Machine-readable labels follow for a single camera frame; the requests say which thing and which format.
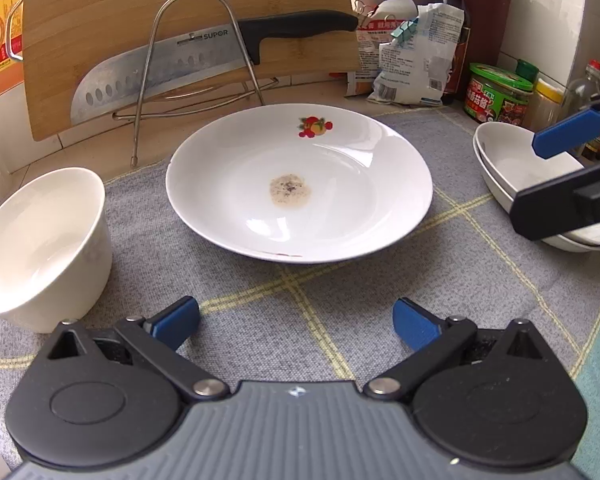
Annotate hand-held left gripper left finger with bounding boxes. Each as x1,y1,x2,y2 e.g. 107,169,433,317
47,296,230,403

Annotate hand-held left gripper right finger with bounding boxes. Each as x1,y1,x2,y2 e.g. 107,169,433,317
362,298,548,402

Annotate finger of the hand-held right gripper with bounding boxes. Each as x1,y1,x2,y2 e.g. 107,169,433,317
531,87,600,159
511,155,600,242

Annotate stack of white oval dishes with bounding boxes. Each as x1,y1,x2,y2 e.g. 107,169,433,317
472,121,600,246

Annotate white ceramic bowl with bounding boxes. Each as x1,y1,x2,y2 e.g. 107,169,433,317
0,167,113,334

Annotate white plate with stained centre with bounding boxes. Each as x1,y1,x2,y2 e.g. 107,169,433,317
165,103,434,264

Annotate yellow-lidded spice jar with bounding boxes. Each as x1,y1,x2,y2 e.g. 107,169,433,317
522,77,566,131

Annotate red-capped clear bottle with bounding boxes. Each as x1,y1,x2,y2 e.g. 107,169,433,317
560,60,600,121

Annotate small green-capped container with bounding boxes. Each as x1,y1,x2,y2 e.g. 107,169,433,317
516,59,540,83

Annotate green-lidded sauce jar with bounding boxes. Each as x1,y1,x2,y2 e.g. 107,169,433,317
462,62,535,126

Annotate grey checkered dish mat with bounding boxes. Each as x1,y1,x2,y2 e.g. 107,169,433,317
0,105,600,480

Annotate dark red knife block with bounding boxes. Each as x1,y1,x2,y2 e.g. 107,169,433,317
462,0,513,68

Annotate white and blue plastic bag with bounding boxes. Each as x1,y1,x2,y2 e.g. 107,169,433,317
372,2,466,108

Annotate dark soy sauce bottle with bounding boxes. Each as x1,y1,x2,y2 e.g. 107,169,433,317
432,0,473,106

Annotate green plastic clip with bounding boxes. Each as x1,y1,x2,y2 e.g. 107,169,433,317
392,17,418,43

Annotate white and orange plastic bag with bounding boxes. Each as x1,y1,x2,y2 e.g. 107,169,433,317
345,0,421,98

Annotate bamboo cutting board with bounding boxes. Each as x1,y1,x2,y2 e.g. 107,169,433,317
22,0,361,142

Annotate metal wire rack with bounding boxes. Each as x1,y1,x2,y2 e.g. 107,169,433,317
112,0,278,168

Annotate black-handled kitchen knife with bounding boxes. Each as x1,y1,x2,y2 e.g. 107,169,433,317
71,10,359,123

